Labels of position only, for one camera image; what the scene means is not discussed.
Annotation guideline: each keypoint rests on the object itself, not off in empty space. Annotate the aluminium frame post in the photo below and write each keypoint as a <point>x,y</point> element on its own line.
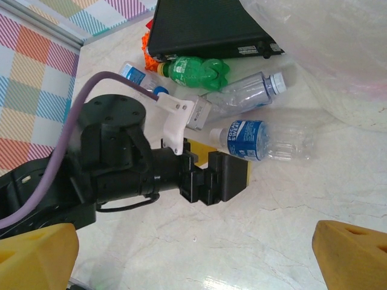
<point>45,22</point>

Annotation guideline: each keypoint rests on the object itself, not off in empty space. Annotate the large green bottle yellow cap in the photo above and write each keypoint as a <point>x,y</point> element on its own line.
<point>193,71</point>

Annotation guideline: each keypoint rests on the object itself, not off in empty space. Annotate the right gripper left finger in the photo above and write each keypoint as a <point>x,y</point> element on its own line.
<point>36,262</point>

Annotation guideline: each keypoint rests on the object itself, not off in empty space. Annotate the orange studded toy block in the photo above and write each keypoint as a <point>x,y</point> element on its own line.
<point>148,62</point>

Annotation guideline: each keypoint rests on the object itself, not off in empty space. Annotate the red toy piece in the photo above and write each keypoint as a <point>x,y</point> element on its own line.
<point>149,24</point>

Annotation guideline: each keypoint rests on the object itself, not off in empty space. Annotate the black hard case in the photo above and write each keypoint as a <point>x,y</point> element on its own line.
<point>205,27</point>

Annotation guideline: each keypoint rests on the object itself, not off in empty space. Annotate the Pocari Sweat bottle white cap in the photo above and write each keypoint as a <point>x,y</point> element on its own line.
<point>245,139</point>

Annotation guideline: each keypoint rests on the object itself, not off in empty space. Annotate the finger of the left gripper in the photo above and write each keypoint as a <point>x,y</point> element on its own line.
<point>201,148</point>
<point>229,175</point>

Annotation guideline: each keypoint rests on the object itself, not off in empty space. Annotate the clear bottle translucent cap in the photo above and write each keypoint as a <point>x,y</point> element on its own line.
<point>251,93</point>

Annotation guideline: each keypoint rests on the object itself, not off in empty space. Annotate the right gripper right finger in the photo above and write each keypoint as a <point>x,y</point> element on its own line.
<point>353,262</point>

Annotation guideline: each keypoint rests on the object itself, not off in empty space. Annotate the round white bin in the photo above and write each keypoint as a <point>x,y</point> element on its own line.
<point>332,60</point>

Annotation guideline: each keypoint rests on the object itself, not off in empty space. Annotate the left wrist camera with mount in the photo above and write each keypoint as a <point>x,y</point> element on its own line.
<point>175,121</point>

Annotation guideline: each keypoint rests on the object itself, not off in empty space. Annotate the clear bottle light-blue label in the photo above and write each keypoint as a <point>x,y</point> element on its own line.
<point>133,74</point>

